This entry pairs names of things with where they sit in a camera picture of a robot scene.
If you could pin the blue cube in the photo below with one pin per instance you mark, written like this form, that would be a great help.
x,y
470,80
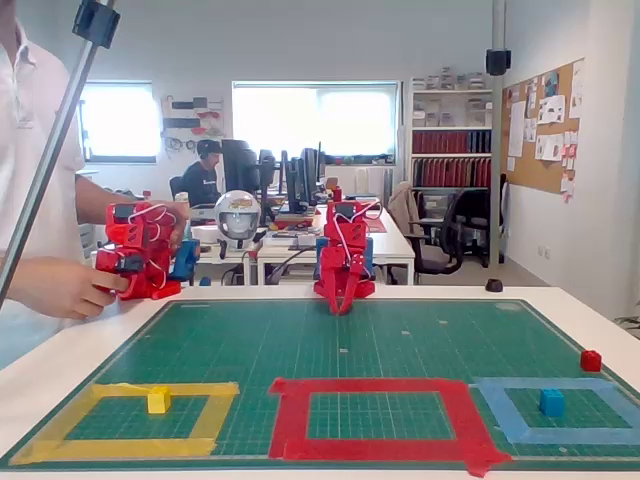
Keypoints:
x,y
552,402

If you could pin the white office desk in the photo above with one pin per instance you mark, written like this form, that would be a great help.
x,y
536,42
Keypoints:
x,y
210,255
400,247

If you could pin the blue tape square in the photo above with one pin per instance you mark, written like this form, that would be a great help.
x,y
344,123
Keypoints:
x,y
575,435

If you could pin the wall tool rack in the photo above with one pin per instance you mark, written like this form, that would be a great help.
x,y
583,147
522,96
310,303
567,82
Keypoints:
x,y
195,120

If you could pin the yellow tape square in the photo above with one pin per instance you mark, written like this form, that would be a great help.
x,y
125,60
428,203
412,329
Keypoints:
x,y
125,447

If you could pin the red bottle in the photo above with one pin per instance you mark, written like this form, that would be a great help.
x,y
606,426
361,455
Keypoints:
x,y
338,194

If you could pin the cork pin board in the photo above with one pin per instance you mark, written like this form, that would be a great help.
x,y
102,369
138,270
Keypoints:
x,y
525,170

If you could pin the small black round foot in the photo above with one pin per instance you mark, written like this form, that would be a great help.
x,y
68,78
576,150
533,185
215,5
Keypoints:
x,y
494,285

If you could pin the green cutting mat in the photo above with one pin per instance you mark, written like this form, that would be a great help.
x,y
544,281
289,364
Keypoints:
x,y
320,350

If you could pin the person's left hand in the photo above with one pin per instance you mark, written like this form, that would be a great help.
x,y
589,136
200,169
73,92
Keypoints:
x,y
181,225

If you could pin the red tape square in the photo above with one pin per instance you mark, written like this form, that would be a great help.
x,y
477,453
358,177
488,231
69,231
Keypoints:
x,y
370,447

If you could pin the red robot arm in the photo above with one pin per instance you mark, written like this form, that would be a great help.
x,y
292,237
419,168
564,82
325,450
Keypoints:
x,y
350,232

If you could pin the wide bright window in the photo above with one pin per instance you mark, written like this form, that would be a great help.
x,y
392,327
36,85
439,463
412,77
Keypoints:
x,y
350,120

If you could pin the white shelf with red binders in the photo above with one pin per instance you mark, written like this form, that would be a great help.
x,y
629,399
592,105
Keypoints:
x,y
450,142

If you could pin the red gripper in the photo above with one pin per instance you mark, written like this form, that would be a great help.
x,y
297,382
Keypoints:
x,y
334,270

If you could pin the seated person with headphones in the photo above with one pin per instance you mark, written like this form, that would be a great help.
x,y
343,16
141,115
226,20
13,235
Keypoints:
x,y
200,182

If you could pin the chair with beige jacket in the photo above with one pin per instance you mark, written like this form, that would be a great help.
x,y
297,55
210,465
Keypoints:
x,y
402,205

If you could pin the white helmet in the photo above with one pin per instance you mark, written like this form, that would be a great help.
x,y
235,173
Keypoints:
x,y
237,220

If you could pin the red cube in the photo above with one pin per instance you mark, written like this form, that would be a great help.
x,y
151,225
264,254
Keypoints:
x,y
591,361

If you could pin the black pole clamp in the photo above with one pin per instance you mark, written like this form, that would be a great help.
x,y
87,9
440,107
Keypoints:
x,y
95,22
498,62

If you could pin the person's left forearm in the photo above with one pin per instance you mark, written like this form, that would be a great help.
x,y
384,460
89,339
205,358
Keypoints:
x,y
110,200

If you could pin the small bright window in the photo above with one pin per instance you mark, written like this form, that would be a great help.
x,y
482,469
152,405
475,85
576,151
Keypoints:
x,y
125,120

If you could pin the black office chair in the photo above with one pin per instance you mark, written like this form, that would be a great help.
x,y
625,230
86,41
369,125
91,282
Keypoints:
x,y
465,215

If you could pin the white drawer cabinet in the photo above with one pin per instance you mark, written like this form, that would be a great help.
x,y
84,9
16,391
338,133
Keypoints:
x,y
87,240

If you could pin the black computer monitor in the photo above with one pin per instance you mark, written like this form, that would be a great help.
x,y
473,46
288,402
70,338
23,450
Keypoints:
x,y
240,165
267,175
302,175

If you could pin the yellow cube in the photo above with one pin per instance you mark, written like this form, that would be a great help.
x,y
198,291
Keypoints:
x,y
159,400

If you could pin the person's white shirt torso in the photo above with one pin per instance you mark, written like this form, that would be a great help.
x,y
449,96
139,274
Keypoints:
x,y
30,125

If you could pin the silver metal pole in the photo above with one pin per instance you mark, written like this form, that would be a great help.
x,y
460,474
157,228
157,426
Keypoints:
x,y
52,145
498,150

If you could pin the red leader arm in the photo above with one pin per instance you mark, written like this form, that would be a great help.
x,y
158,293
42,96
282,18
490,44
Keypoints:
x,y
135,235

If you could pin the colourful drink bottle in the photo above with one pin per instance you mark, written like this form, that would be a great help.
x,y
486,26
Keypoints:
x,y
182,197

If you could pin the person's right hand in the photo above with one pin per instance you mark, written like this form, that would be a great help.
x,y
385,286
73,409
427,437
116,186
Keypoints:
x,y
65,287

